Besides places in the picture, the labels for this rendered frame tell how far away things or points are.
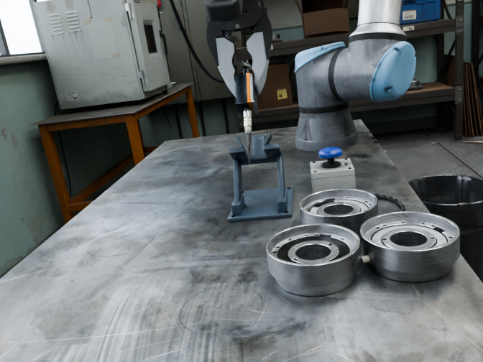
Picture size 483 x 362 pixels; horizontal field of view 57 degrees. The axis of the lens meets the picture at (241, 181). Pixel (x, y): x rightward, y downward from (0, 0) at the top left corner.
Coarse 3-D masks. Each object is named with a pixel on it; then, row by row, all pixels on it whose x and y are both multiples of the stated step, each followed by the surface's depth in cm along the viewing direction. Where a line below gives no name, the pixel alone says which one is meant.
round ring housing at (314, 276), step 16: (304, 224) 55; (320, 224) 55; (272, 240) 53; (352, 240) 52; (272, 256) 48; (304, 256) 53; (320, 256) 53; (352, 256) 47; (272, 272) 49; (288, 272) 47; (304, 272) 46; (320, 272) 46; (336, 272) 46; (352, 272) 47; (288, 288) 49; (304, 288) 47; (320, 288) 47; (336, 288) 47
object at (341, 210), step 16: (320, 192) 66; (336, 192) 66; (352, 192) 65; (368, 192) 63; (304, 208) 63; (320, 208) 63; (336, 208) 64; (352, 208) 62; (368, 208) 57; (336, 224) 57; (352, 224) 57
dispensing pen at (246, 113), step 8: (248, 64) 69; (248, 72) 69; (240, 80) 66; (240, 88) 66; (240, 96) 66; (240, 104) 66; (248, 104) 66; (240, 112) 68; (248, 112) 66; (248, 120) 66; (248, 128) 66; (248, 136) 66; (248, 144) 65; (248, 152) 65
